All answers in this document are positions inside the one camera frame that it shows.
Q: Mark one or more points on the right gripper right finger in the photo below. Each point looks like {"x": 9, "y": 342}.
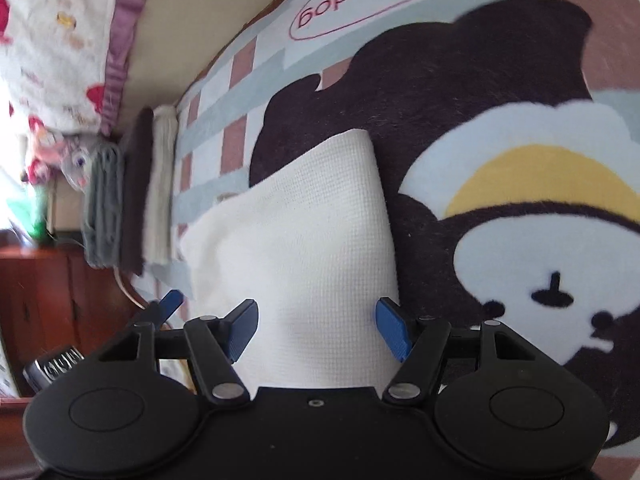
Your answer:
{"x": 418, "y": 344}

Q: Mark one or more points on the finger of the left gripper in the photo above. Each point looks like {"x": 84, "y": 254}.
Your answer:
{"x": 170, "y": 303}

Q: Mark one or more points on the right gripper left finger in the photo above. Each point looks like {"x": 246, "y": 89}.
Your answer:
{"x": 215, "y": 344}

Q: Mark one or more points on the cream white garment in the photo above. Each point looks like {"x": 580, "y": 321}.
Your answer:
{"x": 311, "y": 244}

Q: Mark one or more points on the cream folded cloth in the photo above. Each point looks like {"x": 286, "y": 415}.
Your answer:
{"x": 156, "y": 245}

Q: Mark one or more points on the red-brown wooden drawer cabinet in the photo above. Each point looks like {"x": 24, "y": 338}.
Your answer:
{"x": 49, "y": 297}

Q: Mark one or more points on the grey folded towel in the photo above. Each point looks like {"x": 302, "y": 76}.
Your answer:
{"x": 102, "y": 223}

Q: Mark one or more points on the beige nightstand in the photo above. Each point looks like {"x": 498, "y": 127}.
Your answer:
{"x": 65, "y": 207}

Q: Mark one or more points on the dark brown folded cloth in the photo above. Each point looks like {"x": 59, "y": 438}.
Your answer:
{"x": 137, "y": 150}

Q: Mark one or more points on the green plastic bag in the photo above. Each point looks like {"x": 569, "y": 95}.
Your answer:
{"x": 29, "y": 216}

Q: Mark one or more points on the grey bunny plush toy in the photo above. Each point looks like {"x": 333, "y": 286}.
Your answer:
{"x": 73, "y": 155}

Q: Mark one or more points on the pink plush toy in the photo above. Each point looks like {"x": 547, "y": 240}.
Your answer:
{"x": 46, "y": 150}

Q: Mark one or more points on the checkered floor rug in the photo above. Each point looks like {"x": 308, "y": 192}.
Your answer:
{"x": 506, "y": 137}

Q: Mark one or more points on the cartoon quilt with purple ruffle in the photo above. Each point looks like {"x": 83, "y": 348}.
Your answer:
{"x": 64, "y": 63}

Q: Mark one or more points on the beige bed base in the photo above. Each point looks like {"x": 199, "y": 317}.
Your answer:
{"x": 175, "y": 41}

